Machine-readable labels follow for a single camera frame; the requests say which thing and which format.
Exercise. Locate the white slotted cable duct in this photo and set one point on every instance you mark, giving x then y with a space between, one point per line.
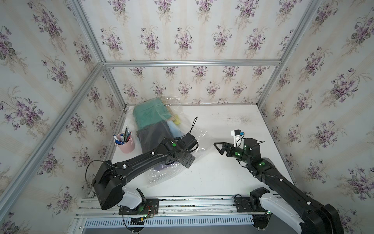
169 221

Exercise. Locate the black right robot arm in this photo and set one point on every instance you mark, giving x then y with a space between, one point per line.
282 198

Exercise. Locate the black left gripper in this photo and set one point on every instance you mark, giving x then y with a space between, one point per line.
185 162

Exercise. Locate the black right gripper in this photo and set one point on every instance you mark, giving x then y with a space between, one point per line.
226 146

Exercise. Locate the aluminium mounting rail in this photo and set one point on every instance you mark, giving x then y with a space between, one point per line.
167 206

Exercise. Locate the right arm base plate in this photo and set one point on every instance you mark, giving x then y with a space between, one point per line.
248 204

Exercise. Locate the pink pen cup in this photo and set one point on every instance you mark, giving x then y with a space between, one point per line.
124 141

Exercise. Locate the clear plastic vacuum bag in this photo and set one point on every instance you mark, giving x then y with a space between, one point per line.
201 134

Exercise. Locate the dark grey trousers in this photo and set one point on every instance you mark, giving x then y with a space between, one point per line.
151 136

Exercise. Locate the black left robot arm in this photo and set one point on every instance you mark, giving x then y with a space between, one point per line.
110 181

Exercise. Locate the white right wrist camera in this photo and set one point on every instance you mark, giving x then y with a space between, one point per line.
237 135

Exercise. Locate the yellow folded garment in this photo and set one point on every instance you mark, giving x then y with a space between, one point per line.
176 120

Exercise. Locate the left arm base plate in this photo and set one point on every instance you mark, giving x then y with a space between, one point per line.
148 207

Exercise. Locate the light blue garment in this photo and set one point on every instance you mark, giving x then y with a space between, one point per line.
174 129

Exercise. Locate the green folded garment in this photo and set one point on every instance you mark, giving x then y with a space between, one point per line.
150 112

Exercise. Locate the purple folded garment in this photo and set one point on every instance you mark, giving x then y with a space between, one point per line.
163 168

